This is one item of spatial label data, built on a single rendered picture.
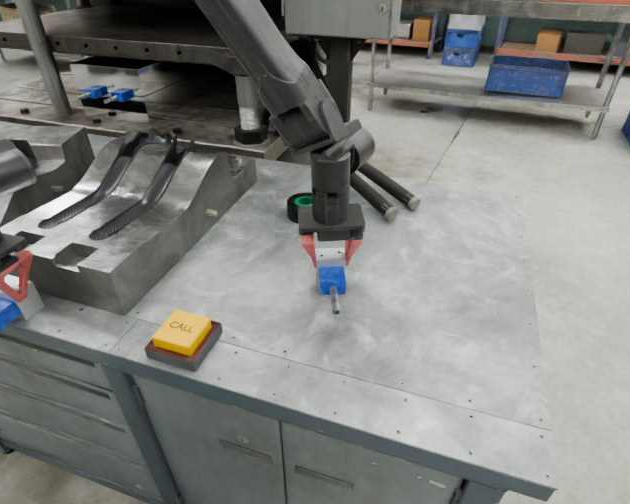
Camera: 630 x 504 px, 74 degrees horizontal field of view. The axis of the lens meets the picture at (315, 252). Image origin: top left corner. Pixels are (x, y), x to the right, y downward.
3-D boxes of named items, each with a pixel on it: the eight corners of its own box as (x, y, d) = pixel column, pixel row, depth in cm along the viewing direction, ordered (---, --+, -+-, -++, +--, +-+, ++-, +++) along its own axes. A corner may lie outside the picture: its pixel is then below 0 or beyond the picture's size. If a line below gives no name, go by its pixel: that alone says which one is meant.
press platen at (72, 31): (267, 122, 120) (263, 55, 109) (-61, 83, 153) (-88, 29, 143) (344, 60, 183) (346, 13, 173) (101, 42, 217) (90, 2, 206)
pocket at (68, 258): (85, 283, 66) (77, 265, 64) (58, 276, 67) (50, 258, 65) (106, 266, 69) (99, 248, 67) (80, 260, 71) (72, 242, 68)
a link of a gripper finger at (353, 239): (316, 253, 75) (314, 208, 69) (356, 251, 75) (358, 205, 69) (318, 278, 69) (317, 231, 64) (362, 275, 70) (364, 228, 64)
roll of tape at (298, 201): (320, 226, 89) (321, 212, 87) (283, 223, 90) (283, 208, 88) (326, 207, 95) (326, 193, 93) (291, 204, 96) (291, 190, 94)
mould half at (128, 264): (125, 316, 67) (99, 247, 59) (1, 282, 74) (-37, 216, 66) (257, 181, 106) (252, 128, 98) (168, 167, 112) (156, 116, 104)
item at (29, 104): (265, 170, 128) (264, 147, 124) (-46, 123, 161) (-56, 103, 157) (340, 94, 192) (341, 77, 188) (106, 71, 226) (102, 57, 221)
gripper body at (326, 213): (298, 215, 70) (295, 175, 65) (359, 212, 70) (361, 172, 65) (299, 238, 64) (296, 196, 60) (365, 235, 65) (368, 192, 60)
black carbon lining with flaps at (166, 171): (108, 253, 69) (89, 202, 64) (32, 235, 74) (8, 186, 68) (213, 167, 96) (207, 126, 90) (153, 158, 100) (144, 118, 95)
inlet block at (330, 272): (351, 324, 66) (353, 298, 63) (319, 325, 66) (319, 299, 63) (342, 271, 77) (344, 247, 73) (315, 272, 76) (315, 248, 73)
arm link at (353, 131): (272, 122, 60) (319, 102, 54) (312, 98, 68) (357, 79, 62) (308, 197, 64) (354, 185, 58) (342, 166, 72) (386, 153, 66)
